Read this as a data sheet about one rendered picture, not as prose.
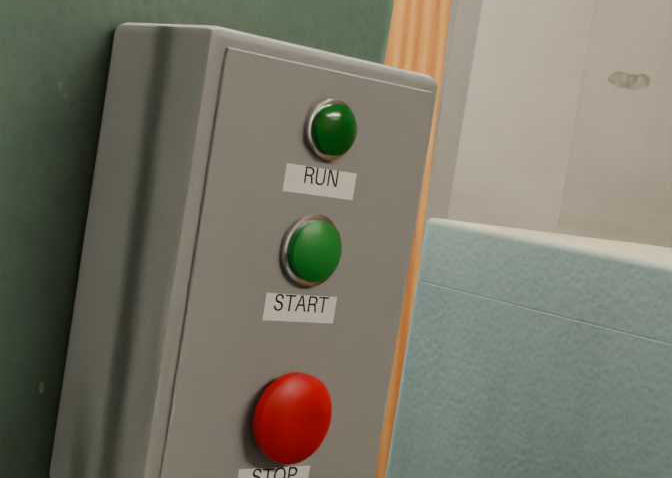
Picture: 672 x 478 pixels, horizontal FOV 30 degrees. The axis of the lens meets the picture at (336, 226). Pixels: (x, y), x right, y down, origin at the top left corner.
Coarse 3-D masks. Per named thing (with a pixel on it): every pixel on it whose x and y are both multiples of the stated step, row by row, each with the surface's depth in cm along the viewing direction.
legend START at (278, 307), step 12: (276, 300) 40; (288, 300) 41; (300, 300) 41; (312, 300) 41; (324, 300) 42; (336, 300) 42; (264, 312) 40; (276, 312) 41; (288, 312) 41; (300, 312) 41; (312, 312) 42; (324, 312) 42
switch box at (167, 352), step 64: (128, 64) 41; (192, 64) 38; (256, 64) 39; (320, 64) 40; (128, 128) 41; (192, 128) 38; (256, 128) 39; (384, 128) 42; (128, 192) 40; (192, 192) 38; (256, 192) 39; (384, 192) 43; (128, 256) 40; (192, 256) 38; (256, 256) 40; (384, 256) 43; (128, 320) 40; (192, 320) 39; (256, 320) 40; (384, 320) 44; (64, 384) 42; (128, 384) 39; (192, 384) 39; (256, 384) 40; (384, 384) 44; (64, 448) 42; (128, 448) 39; (192, 448) 39; (256, 448) 41; (320, 448) 43
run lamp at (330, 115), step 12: (312, 108) 40; (324, 108) 40; (336, 108) 40; (348, 108) 41; (312, 120) 40; (324, 120) 40; (336, 120) 40; (348, 120) 41; (312, 132) 40; (324, 132) 40; (336, 132) 40; (348, 132) 41; (312, 144) 40; (324, 144) 40; (336, 144) 40; (348, 144) 41; (324, 156) 41; (336, 156) 41
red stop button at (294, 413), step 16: (272, 384) 40; (288, 384) 40; (304, 384) 41; (320, 384) 41; (272, 400) 40; (288, 400) 40; (304, 400) 41; (320, 400) 41; (256, 416) 40; (272, 416) 40; (288, 416) 40; (304, 416) 41; (320, 416) 41; (256, 432) 40; (272, 432) 40; (288, 432) 40; (304, 432) 41; (320, 432) 41; (272, 448) 40; (288, 448) 40; (304, 448) 41
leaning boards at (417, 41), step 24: (408, 0) 222; (432, 0) 226; (408, 24) 222; (432, 24) 226; (408, 48) 223; (432, 48) 227; (432, 72) 227; (432, 144) 229; (408, 288) 228; (408, 312) 228; (384, 432) 227; (384, 456) 227
